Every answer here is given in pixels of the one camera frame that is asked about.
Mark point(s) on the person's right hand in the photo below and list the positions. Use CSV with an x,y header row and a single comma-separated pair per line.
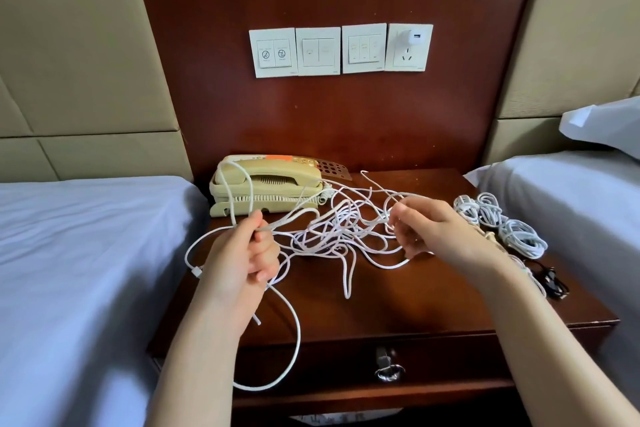
x,y
440,231

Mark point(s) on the white crumpled bag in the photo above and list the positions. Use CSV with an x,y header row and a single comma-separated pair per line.
x,y
345,417

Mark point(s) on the white triple rocker wall switch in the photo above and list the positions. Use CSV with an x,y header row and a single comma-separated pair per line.
x,y
364,48

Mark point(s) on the white double rocker wall switch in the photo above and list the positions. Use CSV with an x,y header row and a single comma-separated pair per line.
x,y
319,51

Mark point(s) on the left bed white sheet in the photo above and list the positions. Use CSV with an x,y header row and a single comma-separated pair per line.
x,y
80,292

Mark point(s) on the beige padded headboard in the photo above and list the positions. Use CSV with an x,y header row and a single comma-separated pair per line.
x,y
80,51
580,31

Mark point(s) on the white pillow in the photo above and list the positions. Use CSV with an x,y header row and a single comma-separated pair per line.
x,y
610,126

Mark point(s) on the person's left forearm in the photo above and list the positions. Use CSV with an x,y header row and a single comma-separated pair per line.
x,y
200,372

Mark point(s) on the white two-button wall switch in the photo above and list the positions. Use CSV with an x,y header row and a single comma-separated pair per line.
x,y
273,53

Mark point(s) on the white plug-in charger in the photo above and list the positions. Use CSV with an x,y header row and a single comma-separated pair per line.
x,y
412,38

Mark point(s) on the person's left hand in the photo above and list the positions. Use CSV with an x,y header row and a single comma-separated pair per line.
x,y
235,267

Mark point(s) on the right bed white sheet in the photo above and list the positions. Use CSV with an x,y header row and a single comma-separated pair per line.
x,y
590,211

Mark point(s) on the wooden nightstand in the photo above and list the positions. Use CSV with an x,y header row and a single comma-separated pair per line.
x,y
400,312

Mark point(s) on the dark wooden wall panel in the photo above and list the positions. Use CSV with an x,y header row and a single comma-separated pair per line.
x,y
330,111

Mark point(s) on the dark wooden drawer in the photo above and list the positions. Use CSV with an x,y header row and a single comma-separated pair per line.
x,y
450,357

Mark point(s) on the bed white sheet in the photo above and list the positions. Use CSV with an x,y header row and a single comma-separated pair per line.
x,y
80,292
590,211

